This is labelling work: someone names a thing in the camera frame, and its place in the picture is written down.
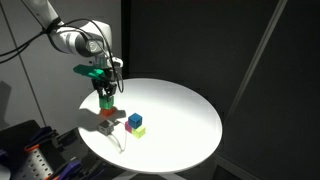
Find black cable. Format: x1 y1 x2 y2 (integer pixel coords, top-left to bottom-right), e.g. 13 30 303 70
0 18 125 94
0 29 51 65

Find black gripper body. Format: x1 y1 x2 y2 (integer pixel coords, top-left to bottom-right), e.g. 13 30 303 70
92 74 118 88

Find white rounded object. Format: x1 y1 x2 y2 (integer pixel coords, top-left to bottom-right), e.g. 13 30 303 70
0 164 11 180

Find yellow-green block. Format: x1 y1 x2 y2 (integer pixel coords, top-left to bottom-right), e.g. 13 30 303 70
131 125 147 140

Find blue orange clamps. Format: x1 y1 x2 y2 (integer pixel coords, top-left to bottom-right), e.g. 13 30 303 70
0 119 101 180

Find purple spring clamp orange tips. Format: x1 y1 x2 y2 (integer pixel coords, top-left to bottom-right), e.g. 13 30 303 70
49 158 84 180
23 126 59 154

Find gray block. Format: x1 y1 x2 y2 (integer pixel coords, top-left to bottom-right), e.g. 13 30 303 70
98 119 115 136

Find green block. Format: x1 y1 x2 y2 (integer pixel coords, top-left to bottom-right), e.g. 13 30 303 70
99 95 115 110

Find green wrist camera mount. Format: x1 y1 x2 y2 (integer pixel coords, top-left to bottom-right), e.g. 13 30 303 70
73 63 116 81

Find black cable strap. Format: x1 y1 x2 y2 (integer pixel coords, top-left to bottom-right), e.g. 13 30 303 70
42 18 63 38

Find blue block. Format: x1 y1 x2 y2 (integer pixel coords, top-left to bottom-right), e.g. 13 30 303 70
127 112 144 130

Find orange block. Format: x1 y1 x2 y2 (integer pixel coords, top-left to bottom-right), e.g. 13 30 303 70
99 106 118 118

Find gray slanted pole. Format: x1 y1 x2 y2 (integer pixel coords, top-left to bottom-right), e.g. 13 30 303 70
229 0 288 113

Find pink block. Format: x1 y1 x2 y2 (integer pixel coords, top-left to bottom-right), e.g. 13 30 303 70
124 120 134 134

